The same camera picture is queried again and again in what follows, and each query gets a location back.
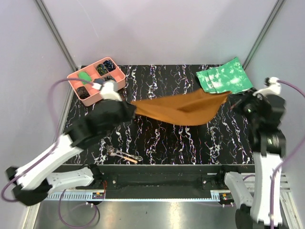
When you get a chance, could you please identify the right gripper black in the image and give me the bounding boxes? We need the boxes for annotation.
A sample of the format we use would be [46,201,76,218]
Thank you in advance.
[227,87,264,127]

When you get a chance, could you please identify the orange cloth napkin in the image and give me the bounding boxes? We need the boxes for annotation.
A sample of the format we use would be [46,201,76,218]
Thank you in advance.
[131,89,231,126]

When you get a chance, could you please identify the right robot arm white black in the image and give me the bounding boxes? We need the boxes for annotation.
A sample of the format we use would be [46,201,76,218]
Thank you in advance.
[216,77,286,229]

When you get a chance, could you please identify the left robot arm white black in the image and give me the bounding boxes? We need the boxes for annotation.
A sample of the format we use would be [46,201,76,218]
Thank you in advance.
[1,80,136,206]

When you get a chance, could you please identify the grey blue rolled napkin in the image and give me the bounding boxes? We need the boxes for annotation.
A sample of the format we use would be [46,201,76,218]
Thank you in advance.
[93,78,104,85]

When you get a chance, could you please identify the green rolled napkin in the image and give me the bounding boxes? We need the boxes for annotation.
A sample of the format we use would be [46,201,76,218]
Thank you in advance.
[78,72,92,85]

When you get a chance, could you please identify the dark patterned roll front left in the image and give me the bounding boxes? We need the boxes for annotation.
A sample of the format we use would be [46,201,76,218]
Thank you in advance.
[76,86,90,100]

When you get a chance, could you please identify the dark patterned roll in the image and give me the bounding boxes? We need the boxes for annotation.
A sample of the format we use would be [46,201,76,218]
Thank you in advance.
[103,60,116,72]
[104,75,116,82]
[96,63,108,76]
[76,86,90,100]

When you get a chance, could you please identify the silver fork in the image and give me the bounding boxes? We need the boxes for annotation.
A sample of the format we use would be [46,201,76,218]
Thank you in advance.
[105,146,143,162]

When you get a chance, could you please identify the dark patterned roll front right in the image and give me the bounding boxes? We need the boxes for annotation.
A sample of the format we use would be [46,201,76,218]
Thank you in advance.
[104,75,116,82]

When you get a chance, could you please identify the pink compartment tray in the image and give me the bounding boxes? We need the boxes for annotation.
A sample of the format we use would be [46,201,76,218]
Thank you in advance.
[67,57,126,106]

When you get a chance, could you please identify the black marble pattern mat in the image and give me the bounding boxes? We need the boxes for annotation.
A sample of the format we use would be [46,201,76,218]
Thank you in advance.
[62,64,270,166]

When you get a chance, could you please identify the green white patterned napkins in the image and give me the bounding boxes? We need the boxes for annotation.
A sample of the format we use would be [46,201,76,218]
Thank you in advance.
[196,57,253,94]

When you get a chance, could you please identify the dark patterned roll back middle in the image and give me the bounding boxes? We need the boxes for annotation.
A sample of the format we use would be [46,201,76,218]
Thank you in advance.
[96,63,108,76]

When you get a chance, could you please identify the dark patterned roll back right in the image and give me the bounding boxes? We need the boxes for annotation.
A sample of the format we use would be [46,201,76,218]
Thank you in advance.
[103,60,116,72]

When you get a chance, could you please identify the wooden handled spoon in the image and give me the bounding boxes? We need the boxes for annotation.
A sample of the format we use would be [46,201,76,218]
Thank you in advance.
[122,156,138,164]

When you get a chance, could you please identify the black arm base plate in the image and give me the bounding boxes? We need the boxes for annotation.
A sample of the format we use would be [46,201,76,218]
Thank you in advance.
[75,164,245,190]

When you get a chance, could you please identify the aluminium frame rail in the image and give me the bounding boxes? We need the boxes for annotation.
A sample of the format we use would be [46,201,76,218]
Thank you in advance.
[32,173,292,201]

